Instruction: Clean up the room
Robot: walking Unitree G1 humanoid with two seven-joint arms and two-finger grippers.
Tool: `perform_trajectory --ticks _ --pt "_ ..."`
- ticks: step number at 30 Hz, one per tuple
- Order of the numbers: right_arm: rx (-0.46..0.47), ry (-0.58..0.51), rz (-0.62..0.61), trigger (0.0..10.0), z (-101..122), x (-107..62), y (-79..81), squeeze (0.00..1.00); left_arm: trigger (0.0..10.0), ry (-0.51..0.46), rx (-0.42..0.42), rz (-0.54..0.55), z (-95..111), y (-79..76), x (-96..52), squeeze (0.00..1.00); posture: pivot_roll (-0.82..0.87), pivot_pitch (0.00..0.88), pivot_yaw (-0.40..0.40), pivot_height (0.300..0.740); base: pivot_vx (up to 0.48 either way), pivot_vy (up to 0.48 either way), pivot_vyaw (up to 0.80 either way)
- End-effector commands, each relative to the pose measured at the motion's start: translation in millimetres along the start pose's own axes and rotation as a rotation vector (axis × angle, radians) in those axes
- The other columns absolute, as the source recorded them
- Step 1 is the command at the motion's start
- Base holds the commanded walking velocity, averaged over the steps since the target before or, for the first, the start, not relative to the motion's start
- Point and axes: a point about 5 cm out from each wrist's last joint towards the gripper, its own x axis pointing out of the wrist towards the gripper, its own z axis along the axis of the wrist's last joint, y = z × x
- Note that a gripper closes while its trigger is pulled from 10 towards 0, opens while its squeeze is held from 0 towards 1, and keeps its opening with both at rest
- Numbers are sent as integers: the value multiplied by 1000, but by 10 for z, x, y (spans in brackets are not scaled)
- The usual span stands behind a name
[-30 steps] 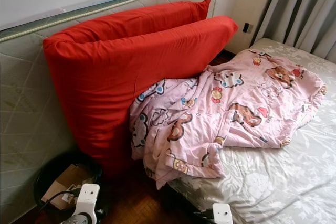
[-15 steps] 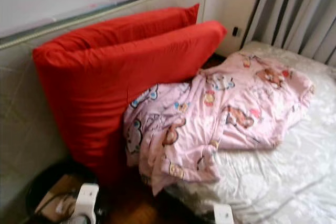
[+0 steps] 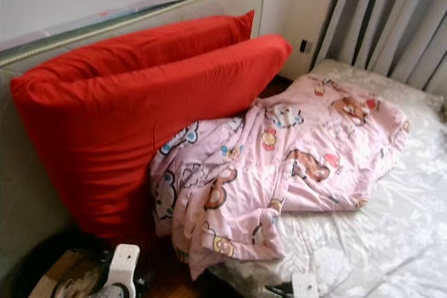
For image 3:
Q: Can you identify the brown cardboard box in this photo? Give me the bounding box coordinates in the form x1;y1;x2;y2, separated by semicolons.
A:
35;249;105;298

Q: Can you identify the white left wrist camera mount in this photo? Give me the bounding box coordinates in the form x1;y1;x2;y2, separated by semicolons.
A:
108;244;140;292

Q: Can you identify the grey pleated curtain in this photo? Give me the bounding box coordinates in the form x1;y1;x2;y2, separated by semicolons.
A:
314;0;447;96

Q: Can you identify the bed with beige floral sheet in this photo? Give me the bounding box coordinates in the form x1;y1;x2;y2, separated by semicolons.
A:
210;57;447;298

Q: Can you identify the large red cushion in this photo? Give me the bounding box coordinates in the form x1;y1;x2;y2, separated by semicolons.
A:
42;10;256;79
10;33;293;243

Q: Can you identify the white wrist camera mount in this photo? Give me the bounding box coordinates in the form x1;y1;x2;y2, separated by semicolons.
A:
108;244;140;292
292;274;320;298

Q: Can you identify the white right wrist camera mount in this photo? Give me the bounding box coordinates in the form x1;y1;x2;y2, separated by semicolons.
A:
292;274;320;298

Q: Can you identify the pink cartoon print blanket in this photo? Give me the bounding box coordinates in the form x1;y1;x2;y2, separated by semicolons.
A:
150;73;411;281

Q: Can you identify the black round waste bin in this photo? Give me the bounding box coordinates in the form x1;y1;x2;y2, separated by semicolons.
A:
10;232;119;298

